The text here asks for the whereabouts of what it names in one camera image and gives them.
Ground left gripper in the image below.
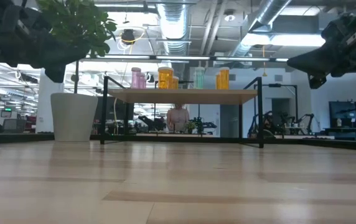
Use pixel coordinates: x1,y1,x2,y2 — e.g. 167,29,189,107
0,0,91,83

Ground pink pill bottle white cap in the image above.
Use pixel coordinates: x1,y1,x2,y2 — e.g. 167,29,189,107
137,72,147,90
131,67,143,90

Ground green pill bottle white cap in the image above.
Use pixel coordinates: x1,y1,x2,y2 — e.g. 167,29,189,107
194,67,205,90

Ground wooden shelf black legs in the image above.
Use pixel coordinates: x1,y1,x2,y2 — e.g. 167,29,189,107
99,76,265,149

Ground green leafy plant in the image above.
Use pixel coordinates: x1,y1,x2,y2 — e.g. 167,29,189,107
36,0,118,94

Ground dark background cabinet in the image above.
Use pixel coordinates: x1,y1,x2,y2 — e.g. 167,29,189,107
328,99,356,141

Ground white plant pot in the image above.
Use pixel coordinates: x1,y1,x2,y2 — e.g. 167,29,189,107
50,92,100,142

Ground black ceiling device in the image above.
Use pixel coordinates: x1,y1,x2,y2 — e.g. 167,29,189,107
121,29,136,46

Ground long linear ceiling light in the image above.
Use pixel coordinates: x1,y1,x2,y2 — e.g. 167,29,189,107
84,54,289,63

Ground person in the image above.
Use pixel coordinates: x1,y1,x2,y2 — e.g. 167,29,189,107
166,104,190,133

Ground background wooden table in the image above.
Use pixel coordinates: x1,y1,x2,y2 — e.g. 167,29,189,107
136,133,215,138

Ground silver spiral ventilation duct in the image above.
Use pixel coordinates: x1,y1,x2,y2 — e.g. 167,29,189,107
156,0,192,82
229,0,293,58

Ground black table frame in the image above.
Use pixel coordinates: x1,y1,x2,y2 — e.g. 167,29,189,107
0,133,356,152

